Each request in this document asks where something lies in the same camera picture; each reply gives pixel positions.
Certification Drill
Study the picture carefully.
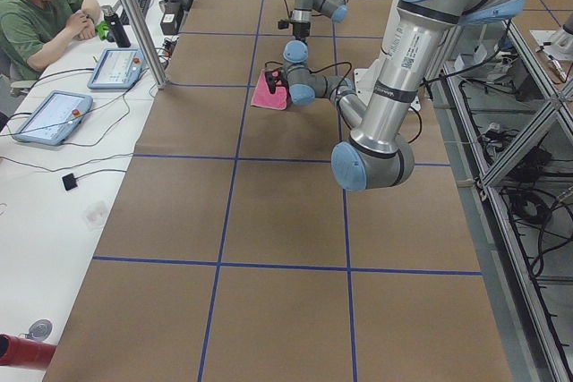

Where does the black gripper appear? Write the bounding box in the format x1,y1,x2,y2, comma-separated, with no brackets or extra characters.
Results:
291,21,311,43

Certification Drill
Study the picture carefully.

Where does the pink square towel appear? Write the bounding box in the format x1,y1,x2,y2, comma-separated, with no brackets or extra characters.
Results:
251,69,289,110

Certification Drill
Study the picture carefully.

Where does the black box with label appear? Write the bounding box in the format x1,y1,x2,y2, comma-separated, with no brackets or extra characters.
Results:
160,1,184,36

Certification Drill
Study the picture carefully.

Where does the far teach pendant tablet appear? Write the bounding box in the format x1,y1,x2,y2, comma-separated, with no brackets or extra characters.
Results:
87,47,146,90

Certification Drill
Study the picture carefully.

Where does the teach pendant tablet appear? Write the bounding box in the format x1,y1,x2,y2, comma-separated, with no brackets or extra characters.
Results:
13,90,93,146
87,47,146,90

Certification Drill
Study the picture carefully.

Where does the black water bottle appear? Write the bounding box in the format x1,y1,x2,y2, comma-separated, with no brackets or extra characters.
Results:
102,5,131,47

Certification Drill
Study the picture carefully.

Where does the green object on desk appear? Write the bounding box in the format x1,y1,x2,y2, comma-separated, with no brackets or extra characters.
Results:
95,21,109,40

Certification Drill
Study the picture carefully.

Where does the brown paper table cover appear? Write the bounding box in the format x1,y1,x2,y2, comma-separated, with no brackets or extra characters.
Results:
43,0,573,382

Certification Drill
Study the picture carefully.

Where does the near teach pendant tablet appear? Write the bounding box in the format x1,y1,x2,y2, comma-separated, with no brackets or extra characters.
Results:
13,90,93,146

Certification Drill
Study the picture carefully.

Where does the person in green shirt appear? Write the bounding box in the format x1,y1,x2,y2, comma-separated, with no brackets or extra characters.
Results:
1,0,101,81

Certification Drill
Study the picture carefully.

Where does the small black square device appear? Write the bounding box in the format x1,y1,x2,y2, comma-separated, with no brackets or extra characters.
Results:
62,173,79,191

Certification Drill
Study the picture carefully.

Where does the red cylinder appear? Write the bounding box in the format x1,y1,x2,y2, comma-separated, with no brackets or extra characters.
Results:
0,334,56,370

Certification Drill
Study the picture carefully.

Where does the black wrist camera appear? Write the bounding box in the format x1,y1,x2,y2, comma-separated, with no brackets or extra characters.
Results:
278,20,291,30
263,69,286,94

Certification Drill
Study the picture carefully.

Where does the aluminium frame post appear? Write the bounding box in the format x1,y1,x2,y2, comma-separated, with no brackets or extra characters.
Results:
120,0,167,89

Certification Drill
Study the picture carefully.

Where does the aluminium side frame rail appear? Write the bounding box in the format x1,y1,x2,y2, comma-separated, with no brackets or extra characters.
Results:
438,10,572,381

